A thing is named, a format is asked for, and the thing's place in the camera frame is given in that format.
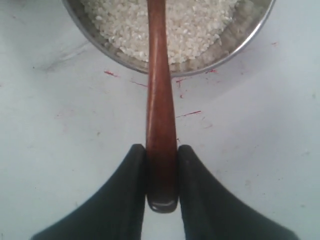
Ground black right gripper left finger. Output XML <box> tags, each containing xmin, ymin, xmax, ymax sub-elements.
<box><xmin>32</xmin><ymin>144</ymin><xmax>146</xmax><ymax>240</ymax></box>

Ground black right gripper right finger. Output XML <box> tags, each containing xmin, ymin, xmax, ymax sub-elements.
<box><xmin>178</xmin><ymin>145</ymin><xmax>298</xmax><ymax>240</ymax></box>

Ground brown wooden spoon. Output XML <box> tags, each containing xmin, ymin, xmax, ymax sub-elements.
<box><xmin>146</xmin><ymin>0</ymin><xmax>179</xmax><ymax>214</ymax></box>

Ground white rice grains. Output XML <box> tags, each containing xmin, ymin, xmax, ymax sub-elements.
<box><xmin>81</xmin><ymin>0</ymin><xmax>238</xmax><ymax>64</ymax></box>

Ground steel bowl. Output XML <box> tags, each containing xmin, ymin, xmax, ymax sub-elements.
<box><xmin>62</xmin><ymin>0</ymin><xmax>275</xmax><ymax>78</ymax></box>

